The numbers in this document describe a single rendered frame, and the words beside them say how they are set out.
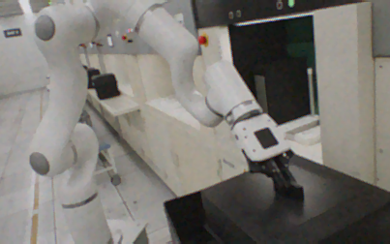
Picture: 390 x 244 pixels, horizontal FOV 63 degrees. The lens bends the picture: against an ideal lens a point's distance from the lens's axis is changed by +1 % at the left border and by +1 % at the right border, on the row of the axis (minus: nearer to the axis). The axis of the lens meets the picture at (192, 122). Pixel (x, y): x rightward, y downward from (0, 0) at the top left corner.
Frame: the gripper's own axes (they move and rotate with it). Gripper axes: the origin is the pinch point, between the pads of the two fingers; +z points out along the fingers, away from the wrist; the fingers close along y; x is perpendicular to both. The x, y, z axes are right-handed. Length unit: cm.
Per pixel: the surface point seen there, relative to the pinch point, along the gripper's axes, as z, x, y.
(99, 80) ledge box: -219, 229, 9
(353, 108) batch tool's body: -8.0, -4.6, 23.7
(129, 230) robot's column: -16, 62, -28
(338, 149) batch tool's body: -3.0, 7.4, 23.8
